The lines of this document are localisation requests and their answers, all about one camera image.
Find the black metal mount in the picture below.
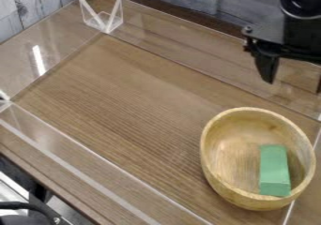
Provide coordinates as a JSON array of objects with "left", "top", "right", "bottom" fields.
[{"left": 28, "top": 194, "right": 73, "bottom": 225}]

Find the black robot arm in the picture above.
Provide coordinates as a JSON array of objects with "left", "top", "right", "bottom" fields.
[{"left": 242, "top": 0, "right": 321, "bottom": 83}]

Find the clear acrylic corner bracket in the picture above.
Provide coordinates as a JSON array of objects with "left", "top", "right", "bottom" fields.
[{"left": 78, "top": 0, "right": 123, "bottom": 34}]

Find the green rectangular block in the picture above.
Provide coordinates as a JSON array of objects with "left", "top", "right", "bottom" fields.
[{"left": 258, "top": 144, "right": 291, "bottom": 197}]

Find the black cable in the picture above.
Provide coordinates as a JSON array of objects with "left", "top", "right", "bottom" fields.
[{"left": 0, "top": 200, "right": 48, "bottom": 225}]

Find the wooden bowl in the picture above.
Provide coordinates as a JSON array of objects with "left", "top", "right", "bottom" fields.
[{"left": 199, "top": 107, "right": 315, "bottom": 211}]

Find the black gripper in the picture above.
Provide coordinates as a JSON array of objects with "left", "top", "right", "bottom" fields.
[{"left": 240, "top": 14, "right": 321, "bottom": 94}]

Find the clear acrylic enclosure wall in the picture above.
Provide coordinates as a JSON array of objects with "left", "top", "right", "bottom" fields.
[{"left": 0, "top": 0, "right": 321, "bottom": 225}]

